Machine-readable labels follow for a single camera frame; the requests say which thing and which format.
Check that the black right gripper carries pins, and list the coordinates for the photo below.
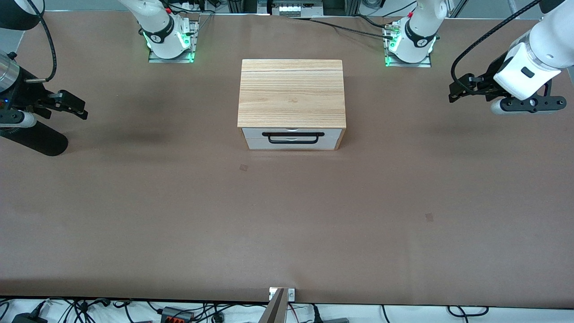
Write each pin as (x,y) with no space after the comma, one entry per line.
(22,93)

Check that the black vase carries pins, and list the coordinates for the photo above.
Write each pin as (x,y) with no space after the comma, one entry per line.
(40,141)

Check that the black and red power adapter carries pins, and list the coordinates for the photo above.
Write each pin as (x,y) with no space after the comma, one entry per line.
(175,316)

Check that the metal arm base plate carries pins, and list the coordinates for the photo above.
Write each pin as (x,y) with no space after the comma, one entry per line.
(423,64)
(193,45)

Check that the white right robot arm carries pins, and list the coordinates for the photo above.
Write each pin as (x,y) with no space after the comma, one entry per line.
(157,27)

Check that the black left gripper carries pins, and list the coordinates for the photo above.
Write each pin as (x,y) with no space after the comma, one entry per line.
(492,73)

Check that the light wooden drawer cabinet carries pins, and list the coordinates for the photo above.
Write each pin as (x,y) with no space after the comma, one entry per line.
(291,94)

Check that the grey power strip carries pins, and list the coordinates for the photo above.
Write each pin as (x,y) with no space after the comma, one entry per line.
(296,8)

